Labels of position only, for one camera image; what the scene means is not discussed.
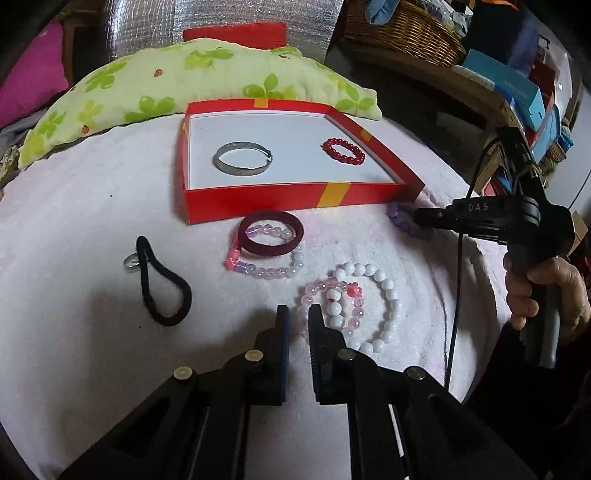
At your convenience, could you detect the red bead bracelet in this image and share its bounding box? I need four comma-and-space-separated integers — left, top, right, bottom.
322, 137, 367, 166

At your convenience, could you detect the wicker basket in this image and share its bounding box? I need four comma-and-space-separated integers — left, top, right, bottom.
339, 0, 468, 68

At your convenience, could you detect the green floral pillow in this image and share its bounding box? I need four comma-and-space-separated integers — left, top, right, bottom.
18, 38, 383, 168

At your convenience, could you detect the light blue cardboard box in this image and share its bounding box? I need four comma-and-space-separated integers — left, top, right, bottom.
462, 48, 544, 132

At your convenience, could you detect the silver metal bangle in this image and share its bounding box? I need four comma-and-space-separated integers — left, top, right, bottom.
213, 142, 273, 176

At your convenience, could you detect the black hair tie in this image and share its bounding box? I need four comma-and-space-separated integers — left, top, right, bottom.
136, 236, 193, 328

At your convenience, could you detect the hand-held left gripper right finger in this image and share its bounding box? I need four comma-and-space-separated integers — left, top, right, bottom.
307, 305, 539, 480

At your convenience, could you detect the purple bead bracelet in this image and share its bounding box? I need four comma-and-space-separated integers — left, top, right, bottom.
387, 200, 435, 241

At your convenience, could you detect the grey cloth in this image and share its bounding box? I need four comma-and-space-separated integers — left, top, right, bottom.
0, 122, 33, 153

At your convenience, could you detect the dark red bangle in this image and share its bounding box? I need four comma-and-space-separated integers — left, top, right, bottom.
239, 210, 304, 256

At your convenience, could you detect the pale pink bead bracelet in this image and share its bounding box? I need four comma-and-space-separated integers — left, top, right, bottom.
300, 274, 368, 337

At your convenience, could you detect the magenta pillow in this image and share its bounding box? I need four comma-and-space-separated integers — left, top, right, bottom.
0, 21, 70, 130

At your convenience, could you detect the red shallow cardboard box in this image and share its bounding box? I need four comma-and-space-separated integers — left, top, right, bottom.
175, 97, 426, 225

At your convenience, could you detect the clear iridescent bead bracelet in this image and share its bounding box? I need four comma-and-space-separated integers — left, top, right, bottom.
225, 223, 305, 280

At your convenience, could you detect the dark blue bag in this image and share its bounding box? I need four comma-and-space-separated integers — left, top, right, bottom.
466, 0, 541, 79

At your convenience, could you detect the silver foil sheet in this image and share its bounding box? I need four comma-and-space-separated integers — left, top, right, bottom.
108, 0, 345, 63

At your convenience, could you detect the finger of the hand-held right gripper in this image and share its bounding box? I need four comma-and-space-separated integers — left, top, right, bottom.
414, 207, 458, 233

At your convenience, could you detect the person's right hand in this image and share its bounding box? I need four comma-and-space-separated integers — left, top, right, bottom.
503, 254, 591, 344

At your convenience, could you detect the white bead bracelet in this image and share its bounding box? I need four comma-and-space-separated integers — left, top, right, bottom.
330, 262, 402, 355

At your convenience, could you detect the white fluffy blanket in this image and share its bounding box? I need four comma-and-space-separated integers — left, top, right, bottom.
0, 115, 522, 480

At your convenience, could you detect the wooden shelf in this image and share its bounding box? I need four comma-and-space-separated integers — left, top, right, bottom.
337, 37, 522, 134

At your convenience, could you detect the blue cloth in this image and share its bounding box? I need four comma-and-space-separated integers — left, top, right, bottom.
365, 0, 400, 25

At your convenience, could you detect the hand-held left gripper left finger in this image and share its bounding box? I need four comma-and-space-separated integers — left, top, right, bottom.
58, 305, 291, 480

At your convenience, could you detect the red cushion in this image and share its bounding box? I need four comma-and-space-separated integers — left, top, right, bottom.
182, 22, 288, 49

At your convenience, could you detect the person's right forearm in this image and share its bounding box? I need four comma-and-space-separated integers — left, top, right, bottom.
464, 332, 591, 480

